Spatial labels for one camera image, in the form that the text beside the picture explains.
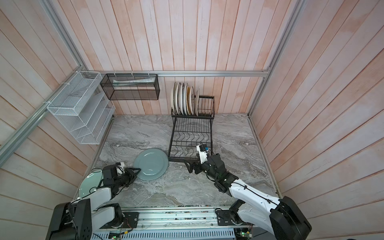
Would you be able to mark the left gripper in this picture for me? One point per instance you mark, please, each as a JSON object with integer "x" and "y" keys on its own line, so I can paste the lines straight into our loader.
{"x": 131, "y": 174}

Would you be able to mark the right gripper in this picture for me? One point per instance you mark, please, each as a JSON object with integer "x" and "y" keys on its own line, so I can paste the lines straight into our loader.
{"x": 198, "y": 170}

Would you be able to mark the grey-green plain plate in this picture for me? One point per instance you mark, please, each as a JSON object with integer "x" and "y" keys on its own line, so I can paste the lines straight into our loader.
{"x": 153, "y": 164}

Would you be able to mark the black wire dish rack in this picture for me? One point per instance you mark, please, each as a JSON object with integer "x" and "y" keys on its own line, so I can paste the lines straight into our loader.
{"x": 190, "y": 131}

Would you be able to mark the light green flower plate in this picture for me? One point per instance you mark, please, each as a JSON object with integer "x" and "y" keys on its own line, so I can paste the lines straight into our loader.
{"x": 90, "y": 183}

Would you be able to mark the cream floral plate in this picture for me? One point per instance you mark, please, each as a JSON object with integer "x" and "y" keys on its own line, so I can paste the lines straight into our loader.
{"x": 172, "y": 100}

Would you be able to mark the orange sunburst plate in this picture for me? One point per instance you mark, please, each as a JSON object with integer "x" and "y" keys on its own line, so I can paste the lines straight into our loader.
{"x": 176, "y": 98}
{"x": 192, "y": 101}

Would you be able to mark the white plate cloud outline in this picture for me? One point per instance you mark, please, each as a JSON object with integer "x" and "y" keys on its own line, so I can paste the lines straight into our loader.
{"x": 184, "y": 101}

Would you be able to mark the black round plate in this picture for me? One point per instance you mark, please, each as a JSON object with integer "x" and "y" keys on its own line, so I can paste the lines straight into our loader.
{"x": 197, "y": 96}

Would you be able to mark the white plate green patterned rim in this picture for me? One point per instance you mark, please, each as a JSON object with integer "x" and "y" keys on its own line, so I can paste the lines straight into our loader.
{"x": 180, "y": 98}

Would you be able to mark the yellow woven round trivet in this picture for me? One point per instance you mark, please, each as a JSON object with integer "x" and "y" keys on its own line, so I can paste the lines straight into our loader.
{"x": 188, "y": 101}

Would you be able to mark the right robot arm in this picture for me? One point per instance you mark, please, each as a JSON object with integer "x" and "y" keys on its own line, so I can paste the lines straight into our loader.
{"x": 280, "y": 217}

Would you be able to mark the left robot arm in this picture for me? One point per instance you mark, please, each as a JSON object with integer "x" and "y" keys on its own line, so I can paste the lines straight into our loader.
{"x": 81, "y": 218}

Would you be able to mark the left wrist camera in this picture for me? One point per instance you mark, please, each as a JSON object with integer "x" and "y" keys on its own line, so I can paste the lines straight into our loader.
{"x": 120, "y": 168}

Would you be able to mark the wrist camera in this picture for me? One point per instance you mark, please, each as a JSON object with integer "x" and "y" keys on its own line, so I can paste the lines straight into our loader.
{"x": 120, "y": 168}
{"x": 203, "y": 152}

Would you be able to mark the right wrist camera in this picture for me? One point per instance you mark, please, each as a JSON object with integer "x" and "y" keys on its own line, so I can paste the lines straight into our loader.
{"x": 203, "y": 152}

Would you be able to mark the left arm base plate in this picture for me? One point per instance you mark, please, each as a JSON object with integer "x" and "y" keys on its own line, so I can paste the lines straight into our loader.
{"x": 123, "y": 220}

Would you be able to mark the aluminium front rail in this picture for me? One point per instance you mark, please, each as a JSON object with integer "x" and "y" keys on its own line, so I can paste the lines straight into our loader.
{"x": 162, "y": 218}

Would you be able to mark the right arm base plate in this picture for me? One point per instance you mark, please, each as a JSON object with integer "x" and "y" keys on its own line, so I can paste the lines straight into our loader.
{"x": 227, "y": 217}

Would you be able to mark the white mesh wall shelf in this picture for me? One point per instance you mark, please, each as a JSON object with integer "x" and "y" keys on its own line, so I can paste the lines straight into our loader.
{"x": 83, "y": 110}

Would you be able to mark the black mesh wall basket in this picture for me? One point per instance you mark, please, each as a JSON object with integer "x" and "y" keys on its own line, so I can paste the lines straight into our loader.
{"x": 131, "y": 86}

